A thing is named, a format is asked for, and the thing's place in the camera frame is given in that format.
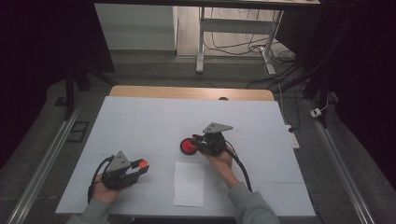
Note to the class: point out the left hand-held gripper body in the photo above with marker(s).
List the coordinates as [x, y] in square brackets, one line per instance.
[116, 179]

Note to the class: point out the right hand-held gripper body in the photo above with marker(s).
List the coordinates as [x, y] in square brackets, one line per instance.
[214, 144]

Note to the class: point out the orange stamp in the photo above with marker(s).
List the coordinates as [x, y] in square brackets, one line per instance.
[143, 163]

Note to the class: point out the round red ink pad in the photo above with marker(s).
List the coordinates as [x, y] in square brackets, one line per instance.
[186, 146]

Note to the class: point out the small white paper sheet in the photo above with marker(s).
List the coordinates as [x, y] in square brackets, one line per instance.
[189, 185]

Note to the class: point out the person's left hand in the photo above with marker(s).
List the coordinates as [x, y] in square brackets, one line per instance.
[102, 193]

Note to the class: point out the person's right hand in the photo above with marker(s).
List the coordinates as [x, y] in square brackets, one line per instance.
[222, 168]

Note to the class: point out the large white table cover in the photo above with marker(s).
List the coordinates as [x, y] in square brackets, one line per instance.
[149, 124]

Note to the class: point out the black table grommet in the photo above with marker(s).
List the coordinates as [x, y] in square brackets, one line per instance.
[223, 98]

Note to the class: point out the wooden table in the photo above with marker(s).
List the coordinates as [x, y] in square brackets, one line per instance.
[174, 92]

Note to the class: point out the black floor box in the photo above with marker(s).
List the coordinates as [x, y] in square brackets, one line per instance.
[77, 131]

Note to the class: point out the white power strip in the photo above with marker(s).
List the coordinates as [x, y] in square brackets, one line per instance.
[293, 138]

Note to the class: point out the black metal stand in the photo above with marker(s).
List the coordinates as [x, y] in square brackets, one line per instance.
[69, 93]

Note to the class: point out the white adapter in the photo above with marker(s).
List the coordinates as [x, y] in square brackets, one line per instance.
[315, 112]

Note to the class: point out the white cabinet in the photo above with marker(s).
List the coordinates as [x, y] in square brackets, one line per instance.
[134, 28]

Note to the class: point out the dark curtain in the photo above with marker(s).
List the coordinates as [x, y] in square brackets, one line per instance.
[37, 62]
[361, 62]

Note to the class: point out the aluminium floor rail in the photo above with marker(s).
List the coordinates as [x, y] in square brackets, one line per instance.
[339, 161]
[43, 165]

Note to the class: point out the white desk frame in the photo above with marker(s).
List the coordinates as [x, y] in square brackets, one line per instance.
[236, 26]

